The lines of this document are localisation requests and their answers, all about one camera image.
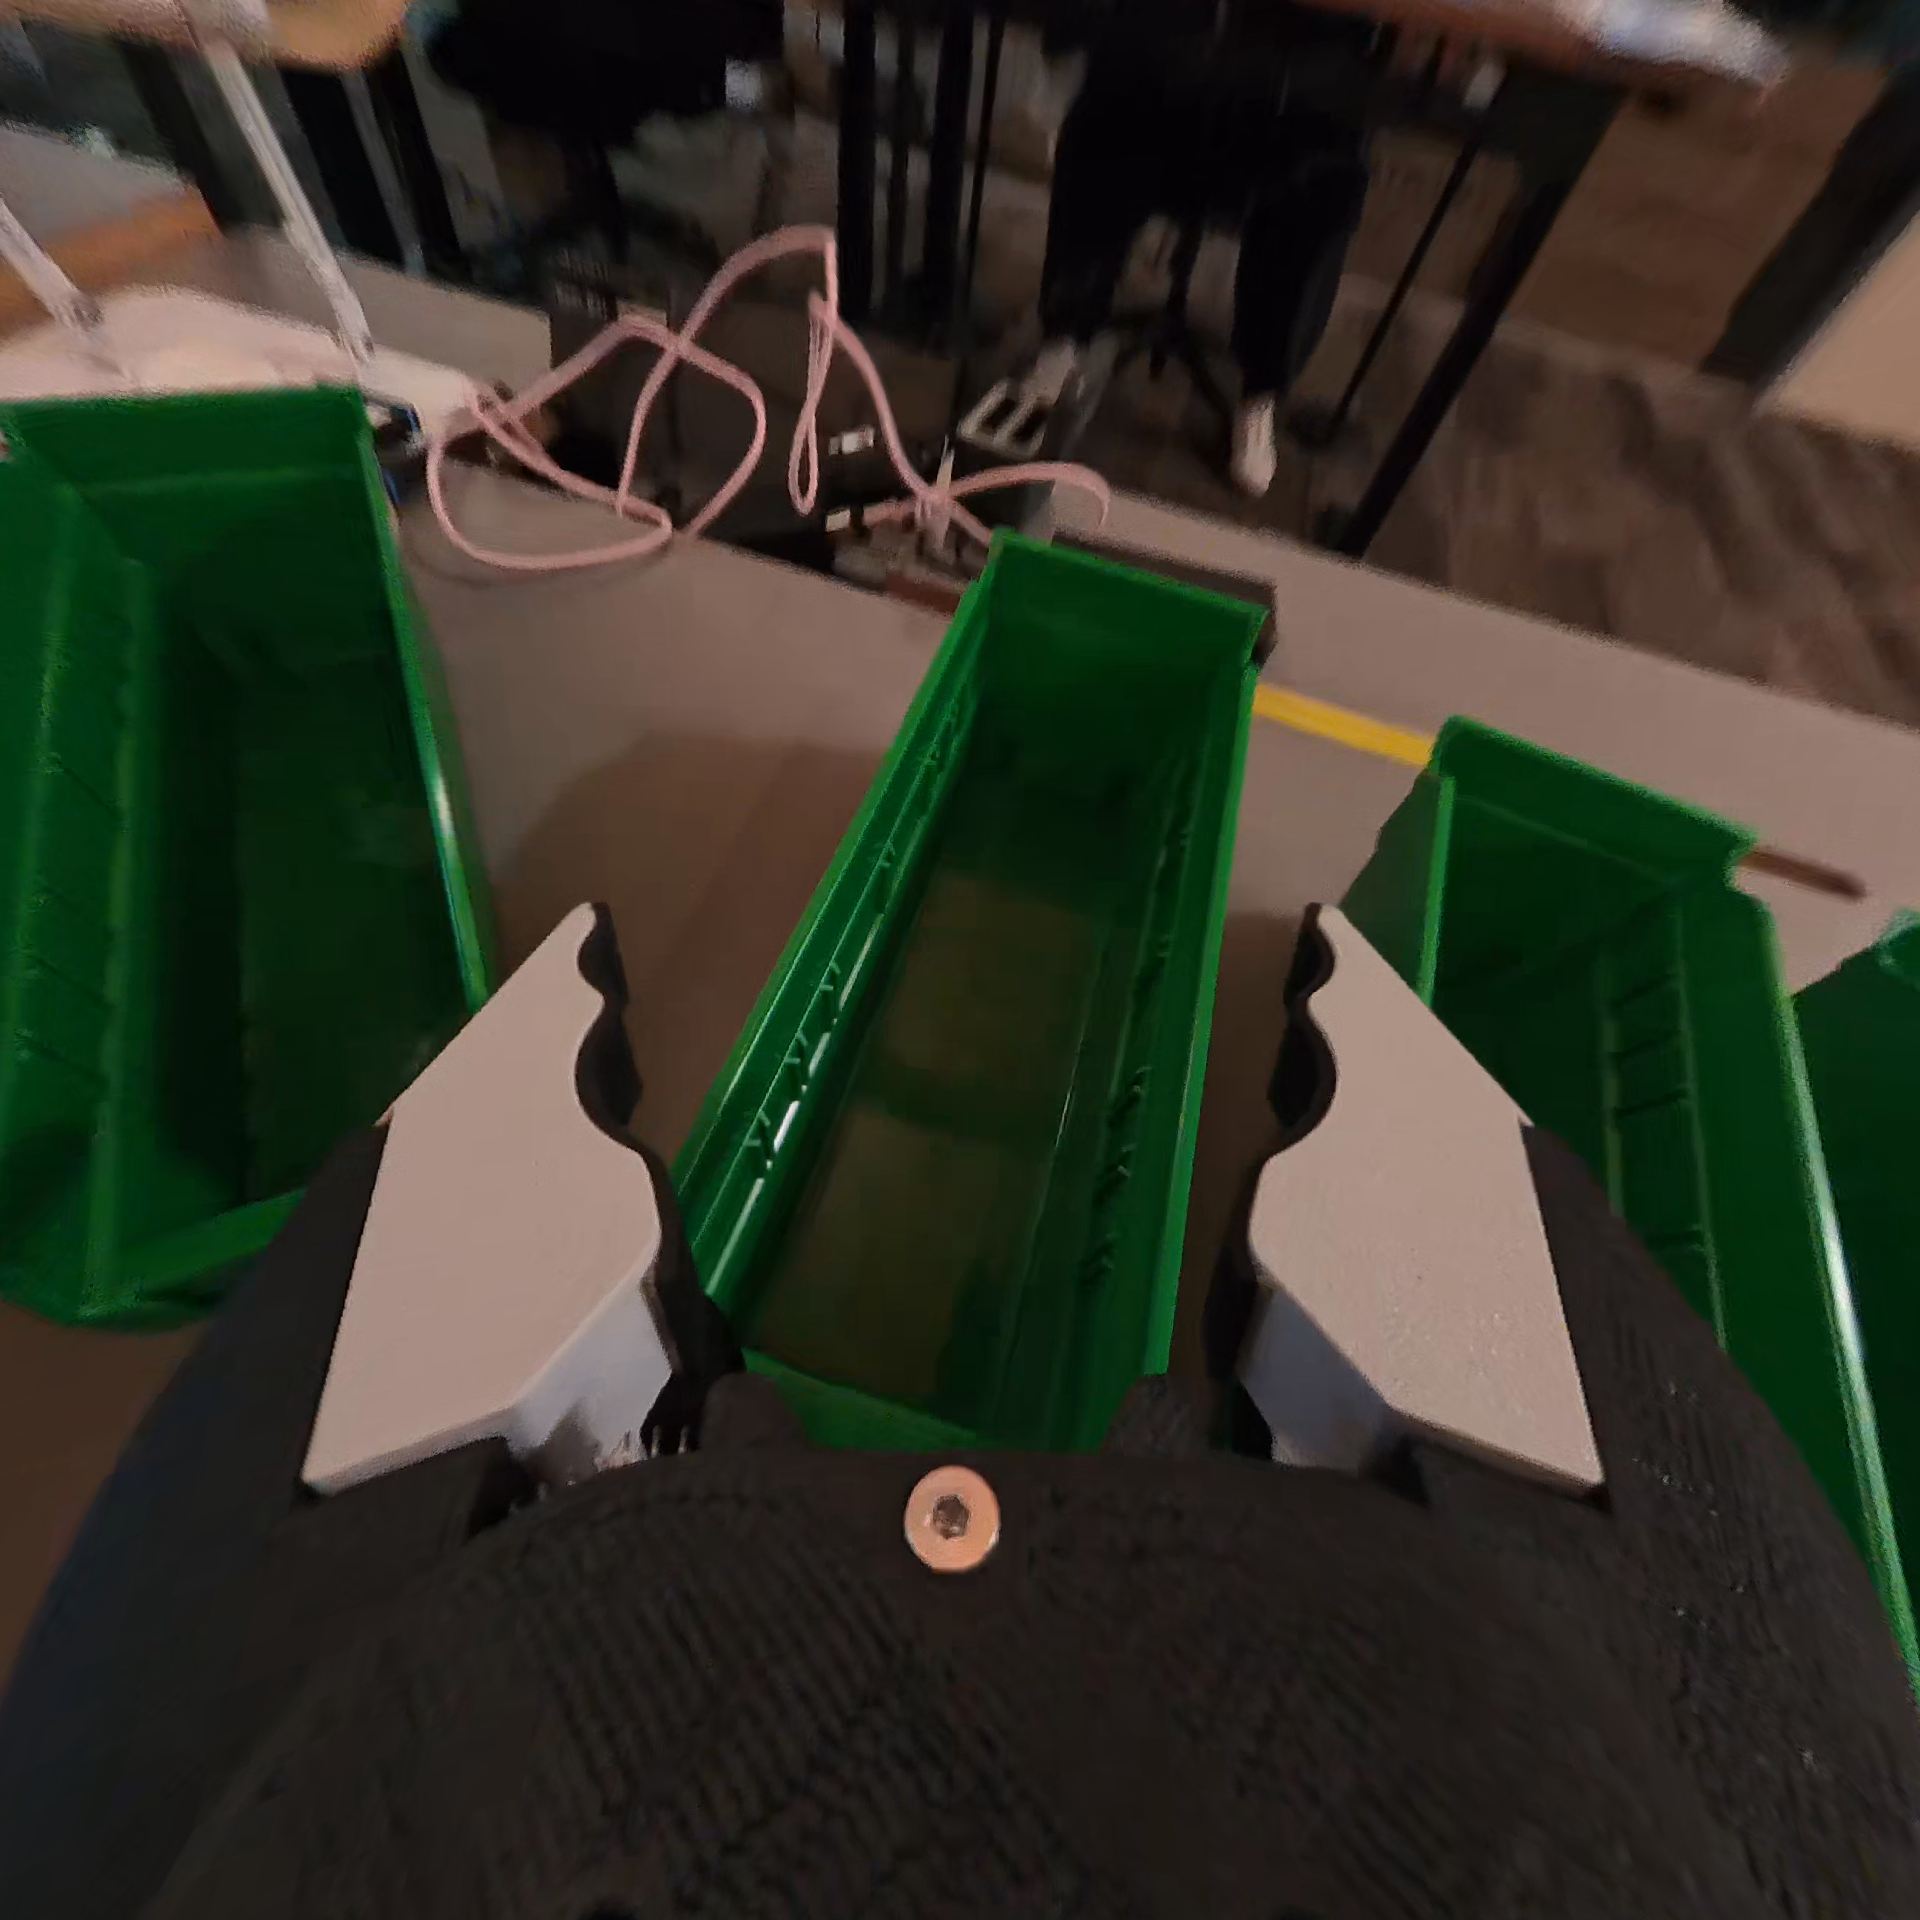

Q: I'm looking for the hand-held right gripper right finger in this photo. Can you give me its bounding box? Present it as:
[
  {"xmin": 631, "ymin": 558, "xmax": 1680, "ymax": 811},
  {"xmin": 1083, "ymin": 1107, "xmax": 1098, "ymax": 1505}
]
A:
[{"xmin": 1203, "ymin": 900, "xmax": 1609, "ymax": 1495}]

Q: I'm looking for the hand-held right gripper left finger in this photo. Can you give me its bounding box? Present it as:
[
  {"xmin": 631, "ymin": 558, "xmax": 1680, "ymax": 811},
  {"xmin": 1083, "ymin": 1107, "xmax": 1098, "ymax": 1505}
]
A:
[{"xmin": 298, "ymin": 900, "xmax": 740, "ymax": 1491}]

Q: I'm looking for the green plastic bin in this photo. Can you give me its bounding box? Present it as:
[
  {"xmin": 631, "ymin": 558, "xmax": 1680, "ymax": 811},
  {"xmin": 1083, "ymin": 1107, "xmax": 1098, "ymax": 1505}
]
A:
[
  {"xmin": 0, "ymin": 386, "xmax": 493, "ymax": 1327},
  {"xmin": 1793, "ymin": 913, "xmax": 1920, "ymax": 1666},
  {"xmin": 674, "ymin": 525, "xmax": 1277, "ymax": 1452},
  {"xmin": 1336, "ymin": 716, "xmax": 1920, "ymax": 1703}
]

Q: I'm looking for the yellow tape strip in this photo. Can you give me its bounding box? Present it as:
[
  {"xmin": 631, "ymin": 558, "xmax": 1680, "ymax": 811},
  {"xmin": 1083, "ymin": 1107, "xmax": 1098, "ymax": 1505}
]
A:
[{"xmin": 1250, "ymin": 685, "xmax": 1436, "ymax": 765}]

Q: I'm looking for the black metal rack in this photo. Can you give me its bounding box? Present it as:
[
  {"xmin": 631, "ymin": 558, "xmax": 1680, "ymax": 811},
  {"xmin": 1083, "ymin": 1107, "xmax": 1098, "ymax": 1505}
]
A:
[{"xmin": 833, "ymin": 0, "xmax": 1008, "ymax": 356}]

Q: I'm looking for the pink braided cable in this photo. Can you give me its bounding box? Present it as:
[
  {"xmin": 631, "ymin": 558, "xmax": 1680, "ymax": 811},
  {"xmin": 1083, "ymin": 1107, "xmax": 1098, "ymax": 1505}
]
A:
[
  {"xmin": 787, "ymin": 276, "xmax": 1114, "ymax": 558},
  {"xmin": 425, "ymin": 223, "xmax": 838, "ymax": 572}
]

